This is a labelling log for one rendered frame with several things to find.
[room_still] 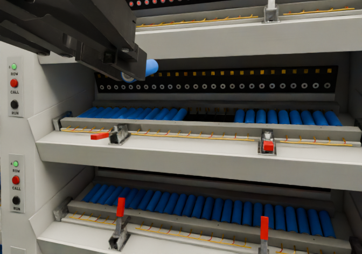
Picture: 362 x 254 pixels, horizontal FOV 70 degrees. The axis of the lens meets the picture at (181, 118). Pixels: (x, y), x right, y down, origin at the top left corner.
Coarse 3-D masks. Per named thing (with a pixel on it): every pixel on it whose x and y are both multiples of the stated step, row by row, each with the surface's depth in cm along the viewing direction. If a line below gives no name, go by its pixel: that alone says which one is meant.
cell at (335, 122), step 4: (328, 112) 48; (332, 112) 47; (324, 116) 49; (328, 116) 47; (332, 116) 46; (336, 116) 46; (328, 120) 46; (332, 120) 45; (336, 120) 44; (332, 124) 44; (336, 124) 43; (340, 124) 43
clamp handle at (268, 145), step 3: (267, 135) 40; (264, 138) 40; (267, 138) 40; (264, 141) 36; (267, 141) 36; (270, 141) 36; (264, 144) 34; (267, 144) 34; (270, 144) 34; (264, 147) 34; (267, 147) 34; (270, 147) 34; (273, 147) 34; (270, 150) 34
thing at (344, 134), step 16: (80, 128) 55; (96, 128) 54; (112, 128) 52; (128, 128) 51; (144, 128) 50; (160, 128) 49; (176, 128) 48; (192, 128) 47; (208, 128) 46; (224, 128) 45; (240, 128) 45; (256, 128) 44; (272, 128) 43; (288, 128) 42; (304, 128) 42; (320, 128) 41; (336, 128) 41; (352, 128) 40; (320, 144) 40; (336, 144) 39
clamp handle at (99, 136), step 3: (114, 126) 48; (114, 129) 48; (117, 129) 48; (111, 132) 47; (114, 132) 47; (117, 132) 48; (90, 135) 42; (93, 135) 41; (96, 135) 41; (99, 135) 42; (102, 135) 43; (105, 135) 44; (108, 135) 45; (90, 138) 42; (93, 138) 41; (96, 138) 41; (99, 138) 42; (102, 138) 43
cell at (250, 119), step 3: (249, 111) 51; (252, 111) 52; (246, 114) 51; (249, 114) 50; (252, 114) 50; (246, 117) 50; (249, 117) 49; (252, 117) 49; (246, 120) 48; (249, 120) 47; (252, 120) 48
